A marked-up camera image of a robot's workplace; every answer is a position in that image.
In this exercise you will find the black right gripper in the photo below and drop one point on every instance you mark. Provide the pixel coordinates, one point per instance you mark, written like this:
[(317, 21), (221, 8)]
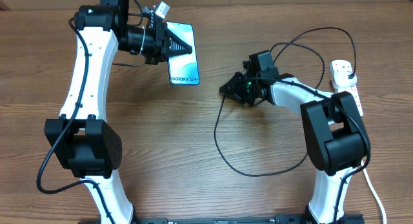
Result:
[(235, 90)]

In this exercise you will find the white charger plug adapter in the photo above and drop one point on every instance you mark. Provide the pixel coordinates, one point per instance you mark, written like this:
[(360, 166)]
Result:
[(344, 79)]

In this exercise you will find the white power strip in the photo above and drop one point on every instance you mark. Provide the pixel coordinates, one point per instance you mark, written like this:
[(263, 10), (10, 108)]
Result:
[(340, 71)]

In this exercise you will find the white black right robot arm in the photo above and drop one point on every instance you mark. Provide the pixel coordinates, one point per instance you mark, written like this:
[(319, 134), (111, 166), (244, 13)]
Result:
[(336, 139)]

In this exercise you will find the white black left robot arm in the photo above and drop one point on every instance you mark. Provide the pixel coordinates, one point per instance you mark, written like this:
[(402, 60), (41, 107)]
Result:
[(81, 137)]

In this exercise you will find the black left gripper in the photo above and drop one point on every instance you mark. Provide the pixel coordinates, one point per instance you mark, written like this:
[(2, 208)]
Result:
[(162, 39)]

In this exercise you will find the Galaxy S24 smartphone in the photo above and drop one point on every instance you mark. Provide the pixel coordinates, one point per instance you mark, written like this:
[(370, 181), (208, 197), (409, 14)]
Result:
[(183, 70)]

